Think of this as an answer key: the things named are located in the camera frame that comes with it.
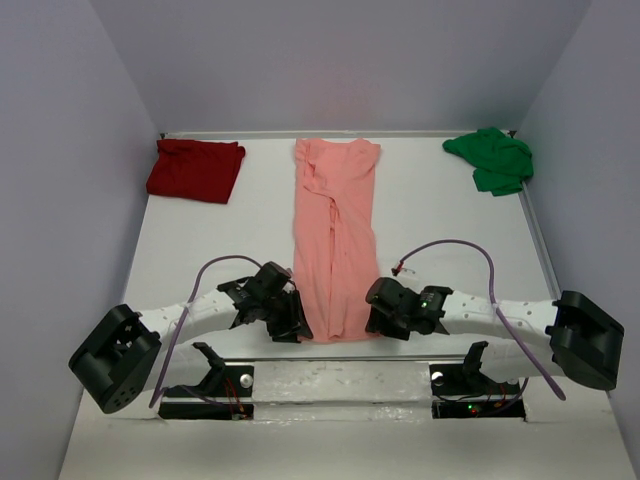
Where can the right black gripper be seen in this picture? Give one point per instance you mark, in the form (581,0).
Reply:
(377,320)

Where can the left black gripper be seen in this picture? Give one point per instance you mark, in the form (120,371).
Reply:
(293,321)

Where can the pink t shirt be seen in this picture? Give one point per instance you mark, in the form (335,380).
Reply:
(335,260)

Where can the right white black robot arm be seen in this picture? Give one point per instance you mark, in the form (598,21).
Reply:
(570,336)

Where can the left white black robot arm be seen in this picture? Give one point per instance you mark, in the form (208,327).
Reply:
(130,351)

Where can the red folded t shirt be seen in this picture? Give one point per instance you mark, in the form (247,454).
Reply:
(196,170)

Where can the green crumpled t shirt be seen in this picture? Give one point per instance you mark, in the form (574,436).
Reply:
(501,163)

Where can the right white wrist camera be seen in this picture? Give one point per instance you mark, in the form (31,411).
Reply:
(405,276)

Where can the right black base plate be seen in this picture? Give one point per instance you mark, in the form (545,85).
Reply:
(457,394)

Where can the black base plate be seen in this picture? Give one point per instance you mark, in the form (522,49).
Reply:
(223,397)
(457,394)

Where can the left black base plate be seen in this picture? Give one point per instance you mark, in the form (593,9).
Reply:
(223,397)

